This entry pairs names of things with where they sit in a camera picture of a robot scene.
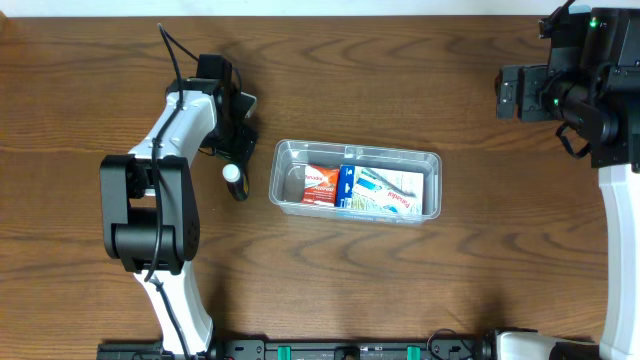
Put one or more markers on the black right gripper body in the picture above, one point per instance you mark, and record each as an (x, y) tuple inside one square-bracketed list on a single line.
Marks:
[(522, 92)]

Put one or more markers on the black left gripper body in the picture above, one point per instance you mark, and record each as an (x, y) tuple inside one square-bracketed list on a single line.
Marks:
[(242, 145)]

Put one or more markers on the dark bottle white cap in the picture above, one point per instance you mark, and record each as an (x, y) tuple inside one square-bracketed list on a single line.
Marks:
[(236, 182)]

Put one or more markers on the red medicine box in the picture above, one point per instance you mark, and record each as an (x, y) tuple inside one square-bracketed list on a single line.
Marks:
[(320, 185)]

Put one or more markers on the clear plastic container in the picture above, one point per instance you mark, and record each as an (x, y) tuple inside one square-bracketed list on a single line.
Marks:
[(375, 184)]

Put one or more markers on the blue cooling patch box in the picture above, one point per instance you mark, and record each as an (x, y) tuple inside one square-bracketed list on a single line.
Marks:
[(345, 186)]

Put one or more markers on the white Panadol box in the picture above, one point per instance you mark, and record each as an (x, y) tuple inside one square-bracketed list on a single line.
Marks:
[(387, 192)]

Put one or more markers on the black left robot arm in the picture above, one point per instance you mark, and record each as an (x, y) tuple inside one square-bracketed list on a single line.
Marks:
[(150, 216)]

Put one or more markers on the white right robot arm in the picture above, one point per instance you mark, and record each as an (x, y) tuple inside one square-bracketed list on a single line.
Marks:
[(590, 85)]

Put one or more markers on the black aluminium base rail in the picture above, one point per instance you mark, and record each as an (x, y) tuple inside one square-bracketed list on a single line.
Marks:
[(447, 348)]

